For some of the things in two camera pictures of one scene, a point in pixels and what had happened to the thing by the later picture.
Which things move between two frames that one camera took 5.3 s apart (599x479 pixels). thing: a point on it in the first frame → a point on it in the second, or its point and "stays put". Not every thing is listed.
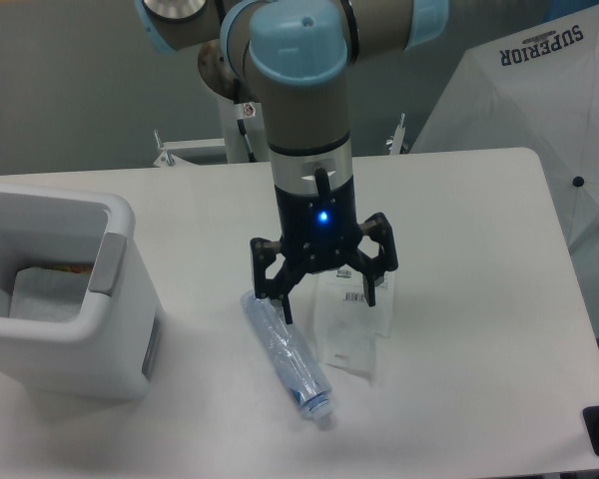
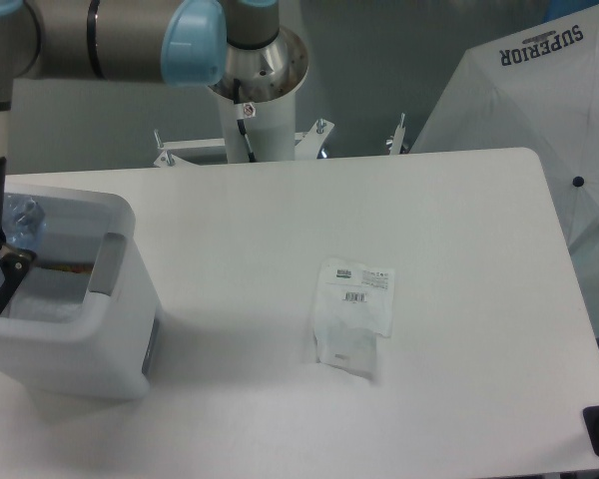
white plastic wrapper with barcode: (347, 323) stays put
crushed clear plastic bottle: (289, 356) → (24, 221)
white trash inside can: (49, 292) stays put
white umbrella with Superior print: (551, 88) stays put
